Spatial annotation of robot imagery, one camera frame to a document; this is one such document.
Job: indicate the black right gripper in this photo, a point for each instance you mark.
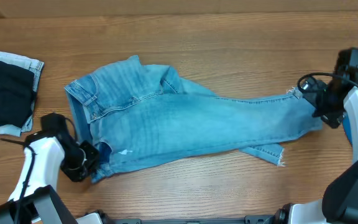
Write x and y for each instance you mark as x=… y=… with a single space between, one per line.
x=313 y=93

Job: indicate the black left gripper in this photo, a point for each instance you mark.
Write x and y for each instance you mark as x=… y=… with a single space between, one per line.
x=89 y=152

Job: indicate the light blue denim jeans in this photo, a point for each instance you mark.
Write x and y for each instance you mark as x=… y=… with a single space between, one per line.
x=140 y=116

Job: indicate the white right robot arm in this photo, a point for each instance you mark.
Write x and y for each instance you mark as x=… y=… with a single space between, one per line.
x=339 y=203

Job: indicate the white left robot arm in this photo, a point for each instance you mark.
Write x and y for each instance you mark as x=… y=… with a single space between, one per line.
x=34 y=198

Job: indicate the dark blue cloth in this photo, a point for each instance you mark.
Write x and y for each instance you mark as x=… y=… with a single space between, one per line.
x=347 y=128

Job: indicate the black folded garment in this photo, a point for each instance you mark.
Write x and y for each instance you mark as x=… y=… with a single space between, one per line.
x=16 y=94

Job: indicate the light denim folded garment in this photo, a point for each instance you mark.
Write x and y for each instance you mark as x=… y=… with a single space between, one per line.
x=32 y=65

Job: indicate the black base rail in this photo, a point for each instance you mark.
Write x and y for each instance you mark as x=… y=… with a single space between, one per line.
x=191 y=221

